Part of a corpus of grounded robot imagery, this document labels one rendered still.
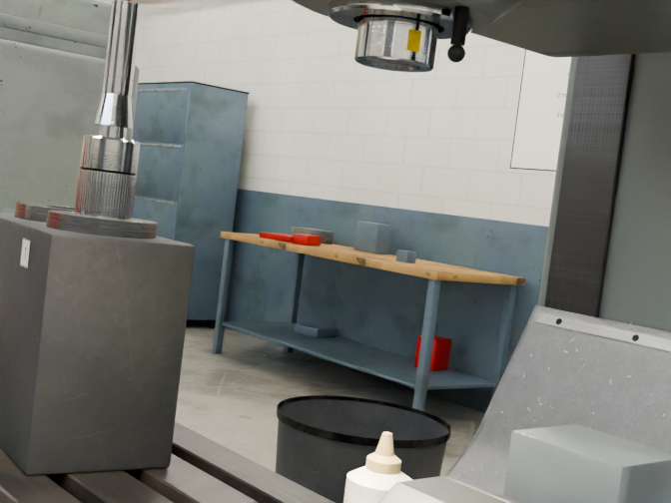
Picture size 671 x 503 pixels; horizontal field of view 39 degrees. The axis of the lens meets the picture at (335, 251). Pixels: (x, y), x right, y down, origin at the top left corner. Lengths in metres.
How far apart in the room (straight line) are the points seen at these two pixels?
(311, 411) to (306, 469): 0.36
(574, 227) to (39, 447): 0.51
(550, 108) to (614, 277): 5.02
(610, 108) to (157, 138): 7.35
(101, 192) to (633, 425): 0.48
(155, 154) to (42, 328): 7.43
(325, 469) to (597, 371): 1.61
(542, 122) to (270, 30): 3.08
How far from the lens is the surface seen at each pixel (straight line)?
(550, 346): 0.92
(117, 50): 0.81
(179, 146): 7.82
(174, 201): 7.83
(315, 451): 2.44
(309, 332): 6.75
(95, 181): 0.80
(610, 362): 0.88
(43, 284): 0.75
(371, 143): 6.98
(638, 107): 0.91
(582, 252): 0.92
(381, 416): 2.84
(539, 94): 5.98
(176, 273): 0.78
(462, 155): 6.32
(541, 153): 5.90
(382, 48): 0.56
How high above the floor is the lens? 1.20
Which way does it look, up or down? 3 degrees down
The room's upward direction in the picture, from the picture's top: 7 degrees clockwise
